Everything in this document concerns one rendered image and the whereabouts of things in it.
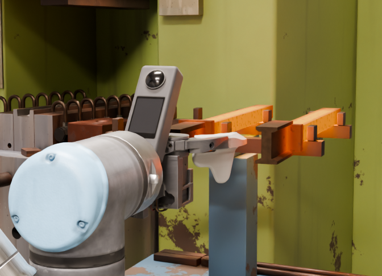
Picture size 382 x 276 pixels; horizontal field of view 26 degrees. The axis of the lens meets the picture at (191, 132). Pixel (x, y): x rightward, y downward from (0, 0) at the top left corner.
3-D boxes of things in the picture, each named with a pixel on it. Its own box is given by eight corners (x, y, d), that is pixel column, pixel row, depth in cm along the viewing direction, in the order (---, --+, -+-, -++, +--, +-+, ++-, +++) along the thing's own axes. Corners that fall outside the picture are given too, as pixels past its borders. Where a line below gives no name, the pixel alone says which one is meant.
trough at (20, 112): (33, 117, 164) (33, 110, 164) (13, 116, 167) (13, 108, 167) (150, 103, 200) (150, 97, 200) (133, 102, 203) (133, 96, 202)
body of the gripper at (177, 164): (139, 196, 102) (95, 215, 91) (138, 126, 101) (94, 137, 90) (198, 200, 99) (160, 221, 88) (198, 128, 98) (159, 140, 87)
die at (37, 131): (53, 154, 162) (52, 111, 161) (-21, 147, 173) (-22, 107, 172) (168, 133, 198) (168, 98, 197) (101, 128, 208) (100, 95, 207)
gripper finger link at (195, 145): (212, 147, 102) (152, 152, 97) (212, 133, 102) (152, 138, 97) (235, 151, 98) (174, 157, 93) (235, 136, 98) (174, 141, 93)
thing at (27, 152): (21, 154, 163) (20, 148, 163) (36, 153, 164) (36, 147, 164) (26, 157, 159) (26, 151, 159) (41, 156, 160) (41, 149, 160)
